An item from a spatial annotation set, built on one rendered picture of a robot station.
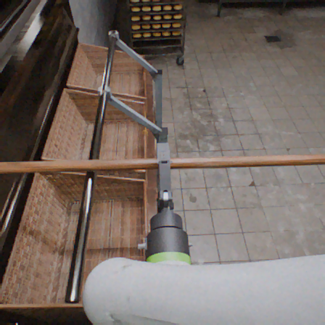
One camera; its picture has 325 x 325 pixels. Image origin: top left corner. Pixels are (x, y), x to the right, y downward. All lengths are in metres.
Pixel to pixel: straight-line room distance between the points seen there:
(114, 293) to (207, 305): 0.15
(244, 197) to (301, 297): 1.94
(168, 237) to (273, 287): 0.32
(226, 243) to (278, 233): 0.38
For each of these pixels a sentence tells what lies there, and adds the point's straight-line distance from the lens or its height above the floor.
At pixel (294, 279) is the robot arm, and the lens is 0.26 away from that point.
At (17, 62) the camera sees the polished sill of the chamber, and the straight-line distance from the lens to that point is 1.31.
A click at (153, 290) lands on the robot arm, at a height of 1.40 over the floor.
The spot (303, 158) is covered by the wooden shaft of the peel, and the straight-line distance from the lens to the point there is 0.81.
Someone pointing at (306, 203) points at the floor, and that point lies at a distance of 2.33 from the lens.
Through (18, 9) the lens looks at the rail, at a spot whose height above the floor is 1.43.
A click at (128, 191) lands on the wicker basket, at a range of 1.32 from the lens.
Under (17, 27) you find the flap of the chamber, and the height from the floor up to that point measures 1.41.
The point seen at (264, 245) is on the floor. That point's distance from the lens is 2.02.
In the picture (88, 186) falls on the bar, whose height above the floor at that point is 1.17.
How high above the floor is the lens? 1.74
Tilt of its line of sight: 50 degrees down
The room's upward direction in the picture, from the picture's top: straight up
